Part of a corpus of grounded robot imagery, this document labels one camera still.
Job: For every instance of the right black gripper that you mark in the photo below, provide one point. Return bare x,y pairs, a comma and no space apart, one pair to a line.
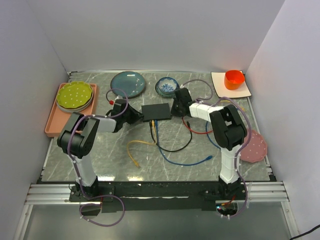
173,113

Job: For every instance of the white square plate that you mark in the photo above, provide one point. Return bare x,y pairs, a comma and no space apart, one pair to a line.
221,91

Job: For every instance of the pink dotted plate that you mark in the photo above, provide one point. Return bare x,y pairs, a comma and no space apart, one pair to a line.
256,150

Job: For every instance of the dark teal round plate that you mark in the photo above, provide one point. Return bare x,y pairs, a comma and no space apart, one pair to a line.
130,83

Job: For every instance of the blue patterned saucer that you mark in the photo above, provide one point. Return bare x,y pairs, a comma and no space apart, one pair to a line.
162,94

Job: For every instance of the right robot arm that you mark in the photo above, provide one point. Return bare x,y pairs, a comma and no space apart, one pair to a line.
228,128

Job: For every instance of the black network switch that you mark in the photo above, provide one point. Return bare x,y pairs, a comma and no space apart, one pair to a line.
159,112

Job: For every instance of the green dotted plate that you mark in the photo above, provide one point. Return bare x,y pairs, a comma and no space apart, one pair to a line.
74,95

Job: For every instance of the grey plate under green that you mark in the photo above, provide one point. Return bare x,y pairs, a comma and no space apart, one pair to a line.
79,109

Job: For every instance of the blue white porcelain bowl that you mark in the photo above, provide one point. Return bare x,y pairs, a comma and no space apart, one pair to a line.
168,80

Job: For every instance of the orange plastic cup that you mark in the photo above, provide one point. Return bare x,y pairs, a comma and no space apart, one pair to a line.
233,79

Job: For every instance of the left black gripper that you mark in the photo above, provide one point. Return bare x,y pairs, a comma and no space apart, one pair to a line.
137,115

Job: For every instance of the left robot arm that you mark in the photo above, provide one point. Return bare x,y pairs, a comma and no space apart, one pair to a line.
79,133

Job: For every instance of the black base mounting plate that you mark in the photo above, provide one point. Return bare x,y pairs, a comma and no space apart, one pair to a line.
158,195

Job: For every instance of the pink rectangular tray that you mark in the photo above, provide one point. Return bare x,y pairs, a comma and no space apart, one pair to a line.
59,121

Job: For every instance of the aluminium frame rail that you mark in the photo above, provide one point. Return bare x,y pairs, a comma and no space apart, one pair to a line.
59,194

